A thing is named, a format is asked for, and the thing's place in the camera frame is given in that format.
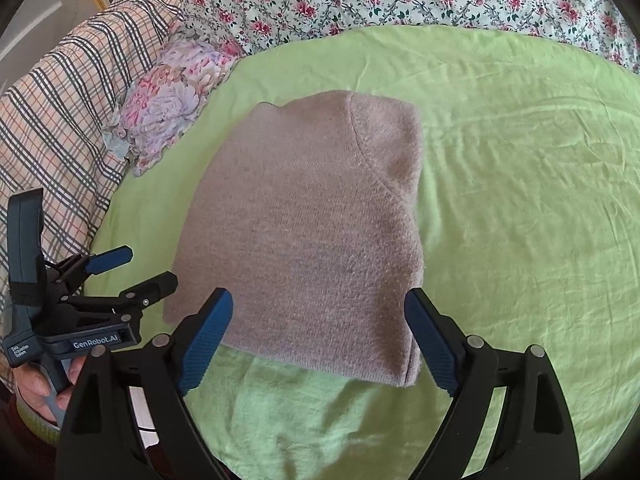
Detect person's left hand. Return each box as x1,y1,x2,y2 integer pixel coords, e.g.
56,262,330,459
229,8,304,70
13,356,87,422

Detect beige knit sweater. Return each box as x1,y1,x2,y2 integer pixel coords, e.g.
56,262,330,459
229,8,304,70
164,91,424,387

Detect purple pink floral pillow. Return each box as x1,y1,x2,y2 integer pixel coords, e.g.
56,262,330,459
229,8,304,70
102,37,241,177

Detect plaid checked blanket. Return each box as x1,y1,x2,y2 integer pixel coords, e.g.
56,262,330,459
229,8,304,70
0,0,194,391

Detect white panelled door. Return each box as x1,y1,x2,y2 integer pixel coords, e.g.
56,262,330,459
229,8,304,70
1,0,104,89

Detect rose floral white quilt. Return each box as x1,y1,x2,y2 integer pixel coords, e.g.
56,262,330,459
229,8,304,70
182,0,639,73

